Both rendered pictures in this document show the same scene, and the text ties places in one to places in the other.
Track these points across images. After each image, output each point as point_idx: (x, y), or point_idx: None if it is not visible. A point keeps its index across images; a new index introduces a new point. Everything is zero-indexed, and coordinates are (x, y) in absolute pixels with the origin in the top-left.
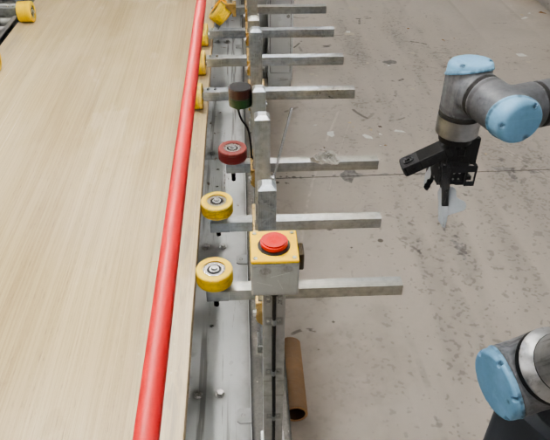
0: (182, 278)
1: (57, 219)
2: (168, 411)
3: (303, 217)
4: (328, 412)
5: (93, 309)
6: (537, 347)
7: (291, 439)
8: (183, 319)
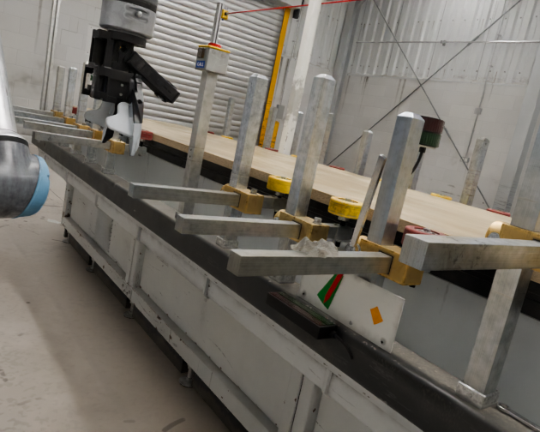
0: None
1: (427, 207)
2: None
3: (267, 220)
4: None
5: (322, 181)
6: (15, 131)
7: (174, 222)
8: (269, 172)
